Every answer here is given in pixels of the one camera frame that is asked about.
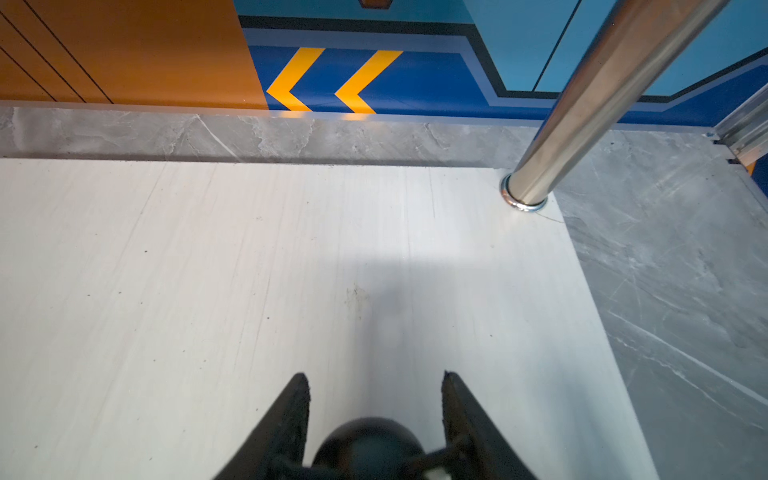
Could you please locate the white two-tier shelf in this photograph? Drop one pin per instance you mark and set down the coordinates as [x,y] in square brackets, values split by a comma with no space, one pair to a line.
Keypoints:
[152,312]

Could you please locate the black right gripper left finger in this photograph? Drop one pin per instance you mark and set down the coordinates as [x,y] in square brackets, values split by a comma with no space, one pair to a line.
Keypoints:
[278,439]

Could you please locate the right aluminium corner post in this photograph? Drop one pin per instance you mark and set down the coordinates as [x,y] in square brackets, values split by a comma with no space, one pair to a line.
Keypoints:
[744,130]

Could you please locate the black purple Kuromi figure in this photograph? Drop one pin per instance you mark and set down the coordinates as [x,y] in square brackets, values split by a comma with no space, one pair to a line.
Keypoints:
[374,448]

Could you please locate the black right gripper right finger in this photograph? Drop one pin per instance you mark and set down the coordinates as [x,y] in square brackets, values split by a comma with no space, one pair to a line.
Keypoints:
[483,451]

